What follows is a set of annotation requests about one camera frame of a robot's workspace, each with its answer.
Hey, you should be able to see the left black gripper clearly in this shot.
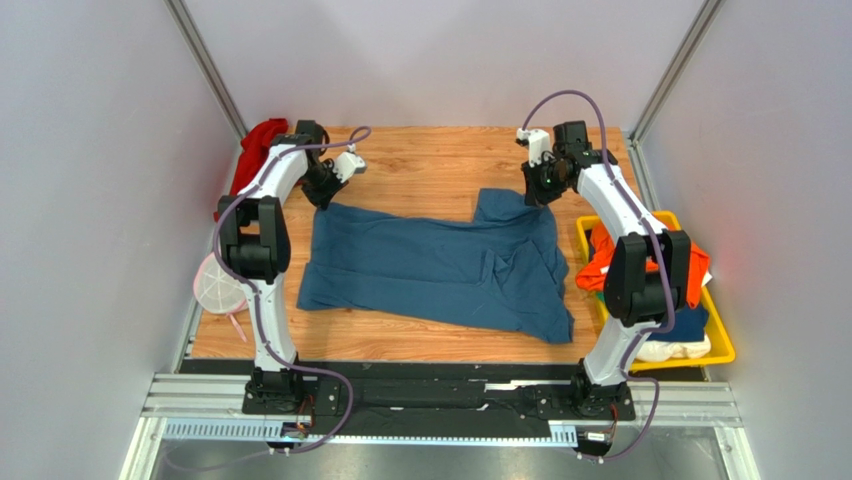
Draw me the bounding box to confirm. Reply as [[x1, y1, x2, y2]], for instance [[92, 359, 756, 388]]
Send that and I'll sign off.
[[300, 162, 349, 212]]

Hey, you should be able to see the teal blue t shirt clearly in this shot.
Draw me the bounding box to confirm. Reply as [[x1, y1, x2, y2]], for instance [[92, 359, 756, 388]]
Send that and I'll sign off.
[[297, 189, 574, 344]]

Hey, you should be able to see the orange t shirt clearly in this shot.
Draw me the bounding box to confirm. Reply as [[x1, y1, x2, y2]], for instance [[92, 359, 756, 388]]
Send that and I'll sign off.
[[575, 223, 712, 308]]

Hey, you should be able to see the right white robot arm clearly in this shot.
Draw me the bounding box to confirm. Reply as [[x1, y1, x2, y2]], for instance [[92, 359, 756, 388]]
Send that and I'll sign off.
[[516, 121, 691, 417]]

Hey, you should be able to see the aluminium frame rail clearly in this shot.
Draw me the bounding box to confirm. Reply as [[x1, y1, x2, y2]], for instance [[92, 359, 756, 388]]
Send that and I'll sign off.
[[120, 374, 760, 479]]

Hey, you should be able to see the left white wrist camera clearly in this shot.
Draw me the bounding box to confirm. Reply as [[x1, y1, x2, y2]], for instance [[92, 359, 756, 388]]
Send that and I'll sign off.
[[332, 151, 367, 183]]

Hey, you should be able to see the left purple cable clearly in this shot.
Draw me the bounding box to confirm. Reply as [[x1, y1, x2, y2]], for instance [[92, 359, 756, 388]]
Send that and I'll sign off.
[[211, 125, 373, 455]]

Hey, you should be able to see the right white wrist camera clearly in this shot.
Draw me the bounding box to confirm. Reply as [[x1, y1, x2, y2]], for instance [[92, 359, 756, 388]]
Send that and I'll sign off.
[[516, 128, 551, 167]]

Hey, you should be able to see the red t shirt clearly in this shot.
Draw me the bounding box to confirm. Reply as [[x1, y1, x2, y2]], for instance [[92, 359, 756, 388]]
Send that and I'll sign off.
[[229, 118, 289, 195]]

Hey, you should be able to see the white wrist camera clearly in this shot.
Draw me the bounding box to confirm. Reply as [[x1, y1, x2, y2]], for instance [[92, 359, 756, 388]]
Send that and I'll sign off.
[[332, 151, 367, 183], [516, 128, 551, 167]]

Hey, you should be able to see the navy blue t shirt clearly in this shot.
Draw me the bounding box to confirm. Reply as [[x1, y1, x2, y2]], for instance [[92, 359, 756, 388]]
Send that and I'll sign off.
[[648, 304, 709, 343]]

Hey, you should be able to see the yellow plastic bin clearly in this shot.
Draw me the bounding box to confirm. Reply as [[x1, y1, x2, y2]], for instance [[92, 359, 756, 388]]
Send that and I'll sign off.
[[576, 216, 736, 372]]

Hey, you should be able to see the white mesh laundry bag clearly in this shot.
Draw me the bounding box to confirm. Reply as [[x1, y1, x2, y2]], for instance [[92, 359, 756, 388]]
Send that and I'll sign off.
[[193, 253, 248, 343]]

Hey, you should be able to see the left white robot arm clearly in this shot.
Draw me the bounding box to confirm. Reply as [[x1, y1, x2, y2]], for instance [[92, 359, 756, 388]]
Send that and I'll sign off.
[[215, 120, 348, 415]]

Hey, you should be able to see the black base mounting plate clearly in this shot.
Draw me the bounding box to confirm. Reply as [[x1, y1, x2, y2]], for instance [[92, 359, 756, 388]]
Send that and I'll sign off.
[[242, 361, 636, 439]]

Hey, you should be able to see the white t shirt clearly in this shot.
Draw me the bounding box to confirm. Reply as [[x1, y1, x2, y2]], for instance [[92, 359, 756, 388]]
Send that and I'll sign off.
[[635, 335, 712, 363]]

